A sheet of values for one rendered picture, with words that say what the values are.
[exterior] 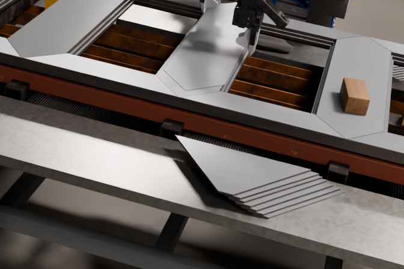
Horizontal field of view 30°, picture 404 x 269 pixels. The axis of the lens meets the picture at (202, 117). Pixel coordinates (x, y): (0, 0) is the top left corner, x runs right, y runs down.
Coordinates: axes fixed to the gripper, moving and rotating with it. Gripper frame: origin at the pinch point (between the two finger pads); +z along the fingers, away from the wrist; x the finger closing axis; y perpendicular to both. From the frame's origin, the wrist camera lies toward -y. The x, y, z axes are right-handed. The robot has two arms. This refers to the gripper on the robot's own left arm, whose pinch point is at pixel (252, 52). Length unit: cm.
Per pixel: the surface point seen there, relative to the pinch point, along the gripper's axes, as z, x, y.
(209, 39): 0.8, -4.2, 14.4
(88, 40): 2.5, 13.5, 47.2
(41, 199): 85, -13, 71
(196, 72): 0.9, 20.6, 11.8
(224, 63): 0.8, 10.6, 6.1
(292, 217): 11, 63, -24
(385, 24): 85, -291, -50
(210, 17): 0.8, -21.5, 18.6
